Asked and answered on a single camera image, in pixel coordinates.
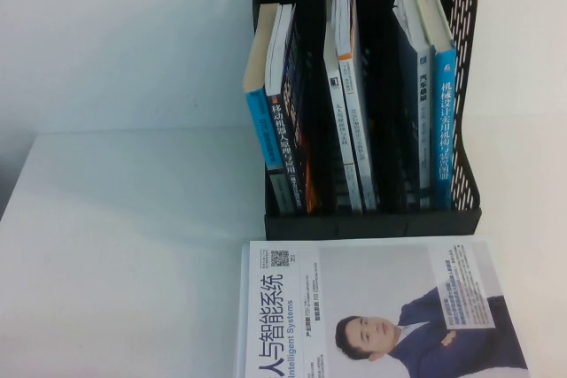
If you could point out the yellow book blue band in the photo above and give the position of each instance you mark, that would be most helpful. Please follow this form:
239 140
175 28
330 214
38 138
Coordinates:
445 130

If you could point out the dark book white title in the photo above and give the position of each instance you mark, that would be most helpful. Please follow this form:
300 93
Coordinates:
288 130

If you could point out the blue spine book cream pages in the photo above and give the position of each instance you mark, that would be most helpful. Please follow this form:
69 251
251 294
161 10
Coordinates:
259 125

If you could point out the thin white spine book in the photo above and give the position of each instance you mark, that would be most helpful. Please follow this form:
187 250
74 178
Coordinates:
339 121

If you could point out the white book orange band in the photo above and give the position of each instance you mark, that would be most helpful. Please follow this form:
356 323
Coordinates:
354 99

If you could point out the black plastic book stand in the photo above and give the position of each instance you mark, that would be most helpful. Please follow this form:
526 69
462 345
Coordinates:
385 221

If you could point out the navy book white spine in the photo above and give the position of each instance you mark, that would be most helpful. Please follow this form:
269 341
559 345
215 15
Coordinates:
423 130

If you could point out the white magazine with man portrait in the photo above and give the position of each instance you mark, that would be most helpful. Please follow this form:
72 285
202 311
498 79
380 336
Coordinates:
328 307

